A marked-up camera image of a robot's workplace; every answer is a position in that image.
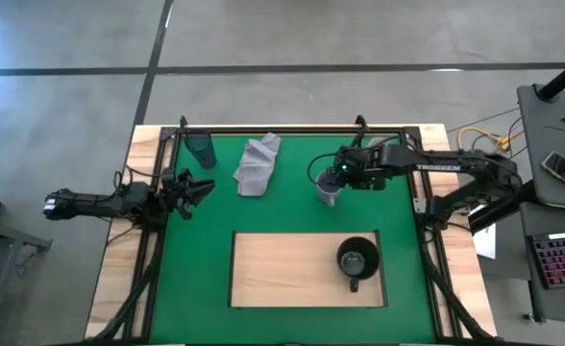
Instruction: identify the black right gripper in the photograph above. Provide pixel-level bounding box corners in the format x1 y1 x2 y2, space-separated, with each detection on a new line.
320 146 390 193

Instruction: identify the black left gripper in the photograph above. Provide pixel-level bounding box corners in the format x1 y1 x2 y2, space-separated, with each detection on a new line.
160 167 216 222

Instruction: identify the lavender ceramic mug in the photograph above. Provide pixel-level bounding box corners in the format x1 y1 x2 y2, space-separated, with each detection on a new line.
314 168 344 209

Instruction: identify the dark translucent plastic tumbler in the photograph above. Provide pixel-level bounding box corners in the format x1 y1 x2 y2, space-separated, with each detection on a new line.
184 128 217 170

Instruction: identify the wooden shelf board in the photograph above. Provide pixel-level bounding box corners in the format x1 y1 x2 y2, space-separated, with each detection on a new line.
228 230 388 309

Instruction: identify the crumpled grey cloth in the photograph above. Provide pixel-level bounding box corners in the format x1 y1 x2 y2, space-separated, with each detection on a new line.
232 132 283 198

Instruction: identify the green table mat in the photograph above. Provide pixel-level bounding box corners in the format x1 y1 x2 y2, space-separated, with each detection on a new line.
148 133 437 345

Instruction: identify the large black mug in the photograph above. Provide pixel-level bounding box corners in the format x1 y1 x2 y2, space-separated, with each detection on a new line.
335 235 381 293

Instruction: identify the black diagonal support beam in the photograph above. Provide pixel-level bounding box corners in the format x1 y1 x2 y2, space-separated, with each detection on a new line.
467 181 541 235

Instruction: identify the white paper sheet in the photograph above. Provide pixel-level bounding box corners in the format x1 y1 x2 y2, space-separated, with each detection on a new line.
472 221 498 260

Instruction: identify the grey metal stand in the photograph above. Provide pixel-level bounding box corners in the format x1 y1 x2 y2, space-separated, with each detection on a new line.
0 215 53 334

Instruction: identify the grey keyboard desk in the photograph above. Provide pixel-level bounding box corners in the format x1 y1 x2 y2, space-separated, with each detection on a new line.
518 201 565 324

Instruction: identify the grey side table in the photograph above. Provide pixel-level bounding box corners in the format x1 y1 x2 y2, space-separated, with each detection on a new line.
516 84 565 212

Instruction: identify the smartphone with light case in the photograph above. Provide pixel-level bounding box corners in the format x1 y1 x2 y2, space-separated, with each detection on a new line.
540 151 565 200

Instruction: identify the backlit rainbow keyboard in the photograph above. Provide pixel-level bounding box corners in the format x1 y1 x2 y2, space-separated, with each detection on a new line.
530 231 565 290

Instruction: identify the black stand pole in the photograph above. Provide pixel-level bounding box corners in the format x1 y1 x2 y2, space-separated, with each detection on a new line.
536 50 565 102

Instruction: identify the black aluminium table frame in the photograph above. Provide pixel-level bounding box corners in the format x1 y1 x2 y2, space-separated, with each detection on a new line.
87 114 500 346

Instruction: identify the yellow cable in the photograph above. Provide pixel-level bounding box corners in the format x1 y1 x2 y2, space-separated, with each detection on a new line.
456 125 525 156

